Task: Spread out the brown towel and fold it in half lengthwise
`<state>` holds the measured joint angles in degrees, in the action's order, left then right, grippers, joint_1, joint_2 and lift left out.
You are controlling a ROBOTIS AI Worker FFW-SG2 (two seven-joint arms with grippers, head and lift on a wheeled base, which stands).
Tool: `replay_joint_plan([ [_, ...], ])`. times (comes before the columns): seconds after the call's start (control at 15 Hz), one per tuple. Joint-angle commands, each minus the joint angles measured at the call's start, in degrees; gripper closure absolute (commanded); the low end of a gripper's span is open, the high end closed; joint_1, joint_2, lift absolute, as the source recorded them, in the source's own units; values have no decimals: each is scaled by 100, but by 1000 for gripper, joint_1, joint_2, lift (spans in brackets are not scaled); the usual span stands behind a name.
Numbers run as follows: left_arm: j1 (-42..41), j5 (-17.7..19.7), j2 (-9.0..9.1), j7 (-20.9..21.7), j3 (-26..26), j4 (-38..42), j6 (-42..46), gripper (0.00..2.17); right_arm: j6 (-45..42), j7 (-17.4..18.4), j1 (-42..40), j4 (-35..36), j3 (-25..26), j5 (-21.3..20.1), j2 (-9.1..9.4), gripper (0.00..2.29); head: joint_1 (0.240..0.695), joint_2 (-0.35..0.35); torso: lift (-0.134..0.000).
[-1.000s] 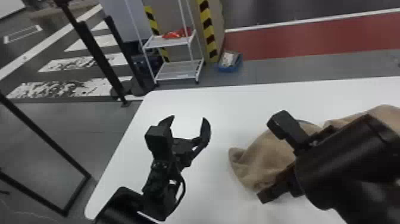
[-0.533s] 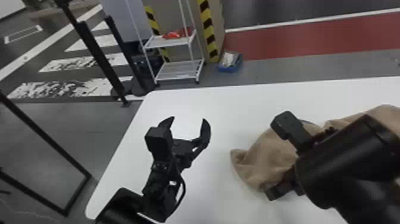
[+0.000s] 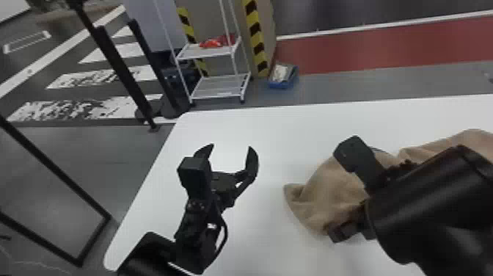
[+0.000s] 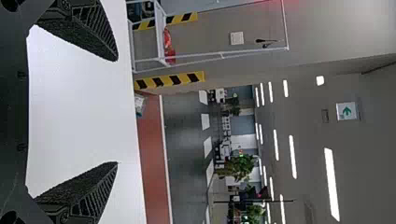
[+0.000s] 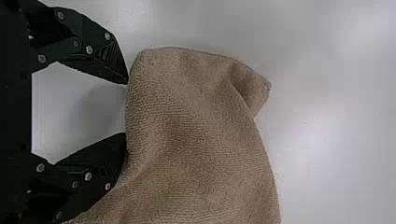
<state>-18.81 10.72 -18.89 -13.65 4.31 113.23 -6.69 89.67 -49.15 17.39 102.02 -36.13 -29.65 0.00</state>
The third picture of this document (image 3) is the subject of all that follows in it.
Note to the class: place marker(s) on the blue basket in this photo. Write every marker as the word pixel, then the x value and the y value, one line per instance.
pixel 283 75

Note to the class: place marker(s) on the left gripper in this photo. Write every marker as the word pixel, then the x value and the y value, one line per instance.
pixel 222 189

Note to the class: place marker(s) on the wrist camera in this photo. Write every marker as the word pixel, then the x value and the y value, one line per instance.
pixel 358 158
pixel 194 177

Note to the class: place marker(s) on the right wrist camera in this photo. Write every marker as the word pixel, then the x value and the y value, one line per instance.
pixel 358 158

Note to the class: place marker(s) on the red snack packet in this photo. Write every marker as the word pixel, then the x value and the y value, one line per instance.
pixel 215 41

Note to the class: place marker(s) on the black post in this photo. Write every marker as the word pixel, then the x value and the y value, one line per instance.
pixel 154 65

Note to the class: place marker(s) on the beige towel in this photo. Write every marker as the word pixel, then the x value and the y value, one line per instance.
pixel 327 192

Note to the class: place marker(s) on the striped post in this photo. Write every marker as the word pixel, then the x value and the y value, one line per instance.
pixel 191 34
pixel 256 36

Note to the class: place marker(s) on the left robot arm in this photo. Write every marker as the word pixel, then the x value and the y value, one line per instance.
pixel 192 242

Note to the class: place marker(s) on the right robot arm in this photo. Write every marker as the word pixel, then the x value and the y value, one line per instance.
pixel 435 216

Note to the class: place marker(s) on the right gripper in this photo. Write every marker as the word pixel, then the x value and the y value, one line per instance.
pixel 352 227

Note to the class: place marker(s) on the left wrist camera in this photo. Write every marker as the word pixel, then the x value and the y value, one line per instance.
pixel 194 177

